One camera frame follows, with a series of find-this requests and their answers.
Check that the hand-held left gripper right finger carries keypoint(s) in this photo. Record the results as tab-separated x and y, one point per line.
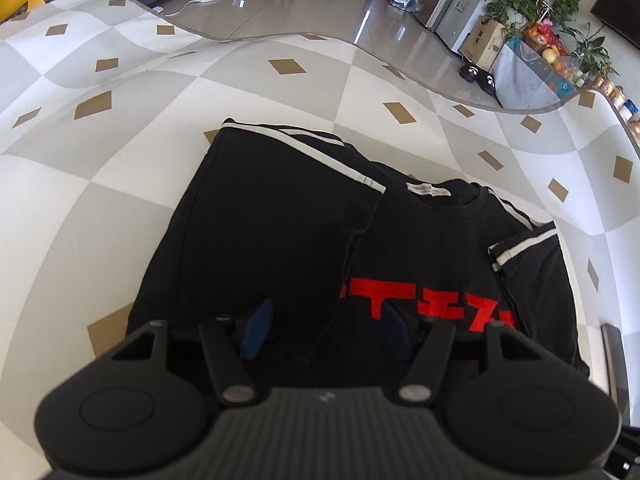
395	334

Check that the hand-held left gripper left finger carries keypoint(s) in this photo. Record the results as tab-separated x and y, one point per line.
257	330

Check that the black t-shirt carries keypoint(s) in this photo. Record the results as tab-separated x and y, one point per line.
280	240

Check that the smartphone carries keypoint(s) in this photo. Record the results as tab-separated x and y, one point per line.
616	365

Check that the checkered tablecloth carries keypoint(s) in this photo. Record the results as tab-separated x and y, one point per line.
100	185

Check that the black slipper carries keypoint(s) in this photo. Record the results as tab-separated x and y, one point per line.
470	73
487	85

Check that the cardboard box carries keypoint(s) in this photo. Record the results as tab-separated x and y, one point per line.
482	42

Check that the row of jars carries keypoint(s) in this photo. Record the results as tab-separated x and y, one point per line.
620	102

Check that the fruit bowl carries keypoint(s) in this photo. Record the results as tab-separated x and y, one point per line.
545	42

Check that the silver bag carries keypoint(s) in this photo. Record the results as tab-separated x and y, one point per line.
405	0

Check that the white chest freezer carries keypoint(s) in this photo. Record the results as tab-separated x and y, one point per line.
475	5

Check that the television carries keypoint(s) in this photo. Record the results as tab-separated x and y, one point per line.
620	5

